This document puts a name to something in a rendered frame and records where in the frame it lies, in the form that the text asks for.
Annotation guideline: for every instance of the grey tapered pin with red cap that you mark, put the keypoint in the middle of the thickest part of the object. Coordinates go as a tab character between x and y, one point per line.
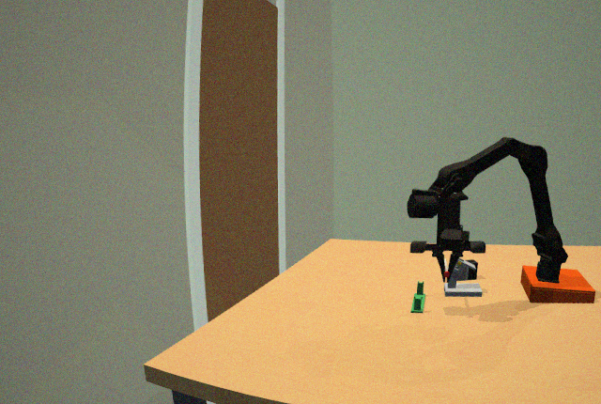
446	274

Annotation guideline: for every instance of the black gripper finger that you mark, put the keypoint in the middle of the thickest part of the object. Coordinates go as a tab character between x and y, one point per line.
452	261
440	259

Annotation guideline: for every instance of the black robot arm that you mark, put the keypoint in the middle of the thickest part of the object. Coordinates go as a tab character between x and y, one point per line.
455	177

